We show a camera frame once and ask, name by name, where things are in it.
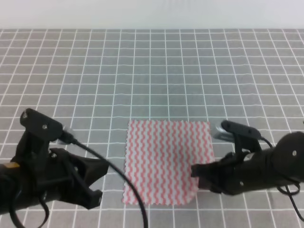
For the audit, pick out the pink white wavy towel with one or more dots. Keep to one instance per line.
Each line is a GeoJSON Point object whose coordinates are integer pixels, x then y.
{"type": "Point", "coordinates": [159, 156]}

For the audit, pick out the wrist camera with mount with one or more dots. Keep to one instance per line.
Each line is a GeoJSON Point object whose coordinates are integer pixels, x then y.
{"type": "Point", "coordinates": [40, 131]}
{"type": "Point", "coordinates": [243, 136]}

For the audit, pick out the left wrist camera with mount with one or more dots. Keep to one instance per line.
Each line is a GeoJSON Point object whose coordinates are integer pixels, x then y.
{"type": "Point", "coordinates": [40, 131]}

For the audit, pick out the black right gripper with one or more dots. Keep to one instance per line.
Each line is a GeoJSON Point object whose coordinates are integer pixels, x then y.
{"type": "Point", "coordinates": [229, 176]}

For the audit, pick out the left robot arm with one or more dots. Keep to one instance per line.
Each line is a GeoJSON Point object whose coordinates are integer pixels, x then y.
{"type": "Point", "coordinates": [9, 191]}

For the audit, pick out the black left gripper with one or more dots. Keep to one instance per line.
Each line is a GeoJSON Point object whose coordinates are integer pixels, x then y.
{"type": "Point", "coordinates": [56, 174]}

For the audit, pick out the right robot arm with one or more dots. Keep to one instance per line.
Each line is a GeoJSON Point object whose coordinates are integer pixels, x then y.
{"type": "Point", "coordinates": [273, 167]}

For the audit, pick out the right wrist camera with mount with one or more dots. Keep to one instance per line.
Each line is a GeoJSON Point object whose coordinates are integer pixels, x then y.
{"type": "Point", "coordinates": [243, 136]}

